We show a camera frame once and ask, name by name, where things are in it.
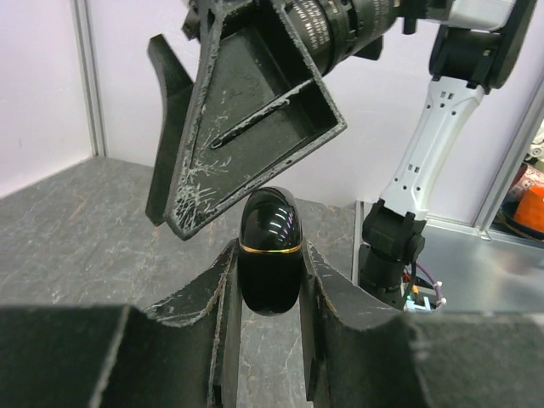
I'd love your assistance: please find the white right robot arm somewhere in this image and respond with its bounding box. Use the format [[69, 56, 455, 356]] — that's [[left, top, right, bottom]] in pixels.
[[146, 1, 536, 315]]

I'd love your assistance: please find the black earbuds charging case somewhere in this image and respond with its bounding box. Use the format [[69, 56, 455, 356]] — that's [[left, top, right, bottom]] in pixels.
[[237, 187, 303, 317]]

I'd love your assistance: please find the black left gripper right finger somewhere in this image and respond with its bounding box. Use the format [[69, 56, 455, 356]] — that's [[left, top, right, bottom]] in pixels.
[[299, 242, 543, 407]]

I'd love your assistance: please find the orange cup in background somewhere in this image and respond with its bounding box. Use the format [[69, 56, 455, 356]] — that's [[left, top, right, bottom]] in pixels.
[[513, 185, 544, 232]]

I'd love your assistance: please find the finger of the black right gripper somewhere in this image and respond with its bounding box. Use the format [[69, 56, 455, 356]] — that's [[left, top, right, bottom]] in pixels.
[[145, 34, 194, 226]]

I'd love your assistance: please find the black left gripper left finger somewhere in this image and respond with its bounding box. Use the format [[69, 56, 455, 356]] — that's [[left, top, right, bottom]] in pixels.
[[1, 241, 241, 407]]

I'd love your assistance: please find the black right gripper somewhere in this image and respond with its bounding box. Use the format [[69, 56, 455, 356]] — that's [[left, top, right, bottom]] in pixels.
[[163, 0, 386, 242]]

